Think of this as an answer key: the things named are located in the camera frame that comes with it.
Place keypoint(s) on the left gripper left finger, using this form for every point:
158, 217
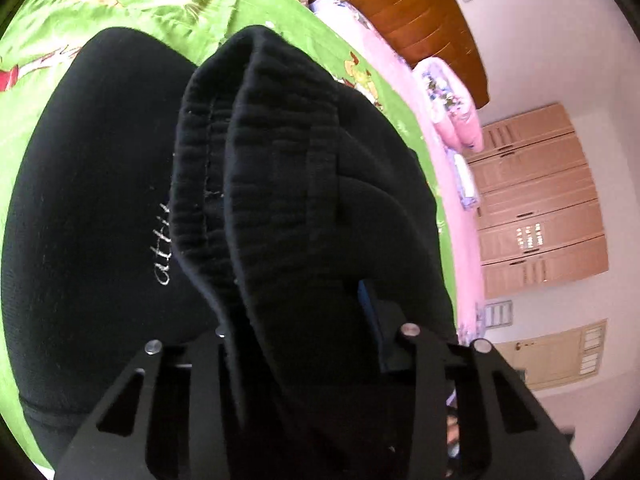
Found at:
170, 414

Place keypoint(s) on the light wooden wardrobe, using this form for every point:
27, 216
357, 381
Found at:
539, 220

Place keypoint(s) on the pink bed sheet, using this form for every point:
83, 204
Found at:
459, 224

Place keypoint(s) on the large wooden headboard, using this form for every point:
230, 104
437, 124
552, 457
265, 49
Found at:
418, 29

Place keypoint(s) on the person's left hand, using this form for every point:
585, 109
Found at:
453, 441

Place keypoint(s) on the green bed cloth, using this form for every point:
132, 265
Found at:
45, 36

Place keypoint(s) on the folded pink quilt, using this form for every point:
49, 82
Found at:
449, 105

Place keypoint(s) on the black pants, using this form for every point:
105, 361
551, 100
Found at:
159, 199

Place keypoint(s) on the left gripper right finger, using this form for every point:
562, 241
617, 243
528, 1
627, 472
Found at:
504, 431

